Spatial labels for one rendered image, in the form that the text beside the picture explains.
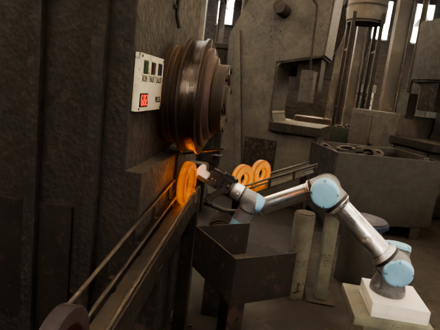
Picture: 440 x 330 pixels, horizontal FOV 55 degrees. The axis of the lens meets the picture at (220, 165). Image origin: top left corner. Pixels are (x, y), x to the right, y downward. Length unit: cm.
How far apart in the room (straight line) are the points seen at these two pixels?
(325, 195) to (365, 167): 214
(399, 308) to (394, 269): 21
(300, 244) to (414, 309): 75
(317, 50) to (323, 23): 25
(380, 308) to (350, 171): 202
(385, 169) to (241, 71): 175
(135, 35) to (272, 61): 317
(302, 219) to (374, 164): 160
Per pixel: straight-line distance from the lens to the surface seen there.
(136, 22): 134
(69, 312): 82
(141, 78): 134
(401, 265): 182
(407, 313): 199
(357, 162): 381
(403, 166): 403
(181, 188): 169
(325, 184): 174
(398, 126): 545
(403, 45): 1066
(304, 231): 244
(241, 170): 217
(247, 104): 446
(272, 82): 439
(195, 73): 155
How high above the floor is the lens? 116
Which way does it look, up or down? 10 degrees down
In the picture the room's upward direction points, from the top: 7 degrees clockwise
